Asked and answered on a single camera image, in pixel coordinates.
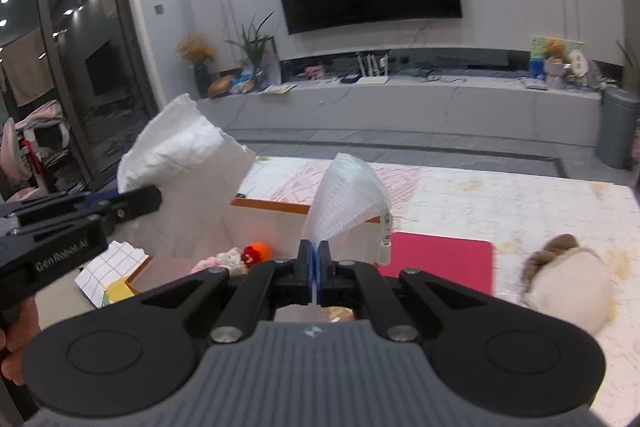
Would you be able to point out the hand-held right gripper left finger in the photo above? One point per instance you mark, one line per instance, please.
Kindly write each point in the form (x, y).
(306, 269)

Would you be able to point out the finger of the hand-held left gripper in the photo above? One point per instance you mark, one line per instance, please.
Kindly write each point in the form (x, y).
(140, 203)
(100, 198)

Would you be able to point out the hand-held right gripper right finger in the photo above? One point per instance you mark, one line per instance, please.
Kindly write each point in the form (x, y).
(325, 269)

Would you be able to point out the small orange toy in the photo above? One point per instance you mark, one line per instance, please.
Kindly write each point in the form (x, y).
(257, 253)

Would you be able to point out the orange cardboard box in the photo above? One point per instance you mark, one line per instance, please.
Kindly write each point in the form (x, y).
(270, 229)

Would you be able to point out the white cloth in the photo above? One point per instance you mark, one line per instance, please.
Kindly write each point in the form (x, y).
(190, 167)

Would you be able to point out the clear plastic bag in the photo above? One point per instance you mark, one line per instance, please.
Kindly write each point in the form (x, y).
(350, 197)

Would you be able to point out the pink knitted cloth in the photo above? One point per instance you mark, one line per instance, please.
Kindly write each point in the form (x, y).
(225, 259)

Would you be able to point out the person's left hand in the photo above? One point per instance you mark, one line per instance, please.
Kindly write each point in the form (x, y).
(17, 337)

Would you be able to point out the rack with pink clothes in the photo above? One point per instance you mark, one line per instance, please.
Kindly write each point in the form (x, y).
(35, 127)

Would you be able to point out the red cube box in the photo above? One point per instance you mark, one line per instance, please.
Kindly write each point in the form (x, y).
(440, 257)

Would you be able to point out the golden round ornament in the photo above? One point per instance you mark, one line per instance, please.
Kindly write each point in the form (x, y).
(221, 88)

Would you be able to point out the glass sliding door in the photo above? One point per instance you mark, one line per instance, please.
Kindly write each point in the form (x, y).
(90, 57)

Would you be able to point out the blue snack packets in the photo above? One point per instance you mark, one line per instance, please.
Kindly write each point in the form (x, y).
(244, 84)

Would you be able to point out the dried yellow flowers in vase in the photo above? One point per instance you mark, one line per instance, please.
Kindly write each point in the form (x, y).
(196, 52)

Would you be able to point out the loose papers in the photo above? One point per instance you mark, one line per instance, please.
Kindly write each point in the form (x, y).
(277, 89)

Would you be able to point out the white marble television cabinet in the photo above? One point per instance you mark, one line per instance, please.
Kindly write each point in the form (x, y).
(400, 107)

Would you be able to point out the white lace tablecloth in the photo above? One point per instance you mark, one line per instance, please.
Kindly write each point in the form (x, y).
(500, 202)

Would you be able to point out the green potted plant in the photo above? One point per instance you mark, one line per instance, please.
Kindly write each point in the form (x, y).
(255, 52)

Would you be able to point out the small black box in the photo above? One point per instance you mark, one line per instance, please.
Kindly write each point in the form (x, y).
(350, 80)

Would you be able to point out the pink photo card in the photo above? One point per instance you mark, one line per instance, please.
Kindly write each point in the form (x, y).
(315, 72)

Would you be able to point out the white router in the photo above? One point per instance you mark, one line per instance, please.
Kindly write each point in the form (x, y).
(372, 77)

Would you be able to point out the beige and brown plush toy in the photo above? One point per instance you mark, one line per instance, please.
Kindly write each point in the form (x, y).
(570, 292)

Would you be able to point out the brown teddy bear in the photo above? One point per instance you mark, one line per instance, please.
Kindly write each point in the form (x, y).
(554, 48)

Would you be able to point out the grey trash bin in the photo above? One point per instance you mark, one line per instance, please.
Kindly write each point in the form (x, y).
(619, 127)

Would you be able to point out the white round plaque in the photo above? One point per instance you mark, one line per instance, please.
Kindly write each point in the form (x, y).
(579, 62)

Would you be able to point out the green picture card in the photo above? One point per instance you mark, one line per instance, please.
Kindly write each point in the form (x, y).
(575, 44)

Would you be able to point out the grey wall switch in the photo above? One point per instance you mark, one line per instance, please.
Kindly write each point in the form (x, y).
(159, 9)

